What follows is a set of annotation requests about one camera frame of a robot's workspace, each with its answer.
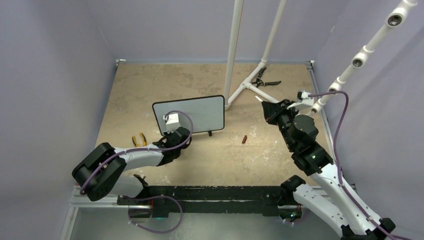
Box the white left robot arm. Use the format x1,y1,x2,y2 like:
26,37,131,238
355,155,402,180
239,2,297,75
71,127,192,205

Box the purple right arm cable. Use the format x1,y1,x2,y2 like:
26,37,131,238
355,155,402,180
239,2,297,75
308,90,413,240

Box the white pipe with camera sockets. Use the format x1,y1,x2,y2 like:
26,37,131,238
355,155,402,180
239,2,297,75
327,0,418,94

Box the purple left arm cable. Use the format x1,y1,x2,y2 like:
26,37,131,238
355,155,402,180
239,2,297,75
79,110,194,196

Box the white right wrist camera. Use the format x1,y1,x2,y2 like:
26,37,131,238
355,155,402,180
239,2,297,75
286,90,314,111

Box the yellow-handled pliers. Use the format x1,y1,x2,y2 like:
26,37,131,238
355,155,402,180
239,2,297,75
131,132,147,148

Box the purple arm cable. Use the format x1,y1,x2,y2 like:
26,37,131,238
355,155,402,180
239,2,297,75
79,110,194,196
308,90,413,240

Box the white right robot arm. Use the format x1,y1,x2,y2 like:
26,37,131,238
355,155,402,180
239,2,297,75
261,99,396,240

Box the black-handled pliers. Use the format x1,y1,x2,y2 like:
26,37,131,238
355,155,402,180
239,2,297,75
250,67,282,89

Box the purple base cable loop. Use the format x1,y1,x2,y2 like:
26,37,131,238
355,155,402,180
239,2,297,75
127,195,184,234

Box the white PVC pipe frame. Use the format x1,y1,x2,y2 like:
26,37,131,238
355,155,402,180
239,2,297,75
223,0,312,124

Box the black-framed small whiteboard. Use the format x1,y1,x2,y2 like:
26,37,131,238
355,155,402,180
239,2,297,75
152,95,225,136

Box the aluminium frame rail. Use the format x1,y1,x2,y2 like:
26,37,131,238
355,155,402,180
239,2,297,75
59,186,162,240

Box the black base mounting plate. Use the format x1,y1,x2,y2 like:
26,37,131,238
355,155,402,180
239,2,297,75
117,175,305,218

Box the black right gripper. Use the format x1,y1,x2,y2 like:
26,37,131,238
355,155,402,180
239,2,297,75
262,99,300,150

